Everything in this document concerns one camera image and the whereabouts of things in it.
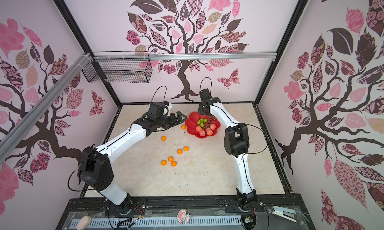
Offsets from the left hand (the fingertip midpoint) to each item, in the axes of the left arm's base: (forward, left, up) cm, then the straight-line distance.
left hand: (182, 121), depth 83 cm
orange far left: (0, +14, -19) cm, 23 cm away
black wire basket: (+35, +41, +13) cm, 55 cm away
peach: (+8, -20, -16) cm, 26 cm away
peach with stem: (+6, -10, -17) cm, 20 cm away
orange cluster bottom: (-18, +5, -19) cm, 27 cm away
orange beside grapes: (-8, -2, -18) cm, 20 cm away
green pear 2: (+15, -15, -18) cm, 28 cm away
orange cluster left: (-17, +12, -19) cm, 28 cm away
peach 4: (+2, -17, -15) cm, 23 cm away
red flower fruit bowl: (+13, -5, -20) cm, 24 cm away
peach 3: (+3, -12, -16) cm, 20 cm away
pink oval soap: (-46, +45, -19) cm, 67 cm away
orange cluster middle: (-9, +2, -19) cm, 21 cm away
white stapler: (-43, -53, -17) cm, 70 cm away
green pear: (+14, -10, -18) cm, 25 cm away
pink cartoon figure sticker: (-44, -2, -16) cm, 47 cm away
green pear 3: (+10, -12, -18) cm, 24 cm away
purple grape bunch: (+13, -19, -15) cm, 27 cm away
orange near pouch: (+9, +1, -19) cm, 21 cm away
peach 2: (+6, -16, -16) cm, 24 cm away
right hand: (+17, -13, -7) cm, 23 cm away
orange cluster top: (-14, +8, -20) cm, 25 cm away
